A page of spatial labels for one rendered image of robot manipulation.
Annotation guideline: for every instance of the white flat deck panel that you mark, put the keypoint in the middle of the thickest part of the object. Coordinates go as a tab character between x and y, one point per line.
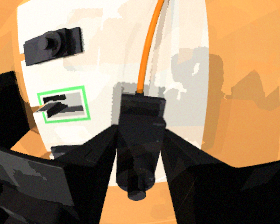
81	55

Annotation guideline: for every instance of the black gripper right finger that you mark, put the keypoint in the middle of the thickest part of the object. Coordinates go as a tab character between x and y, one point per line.
203	188

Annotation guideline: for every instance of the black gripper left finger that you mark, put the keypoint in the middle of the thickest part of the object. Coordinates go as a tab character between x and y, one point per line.
77	180

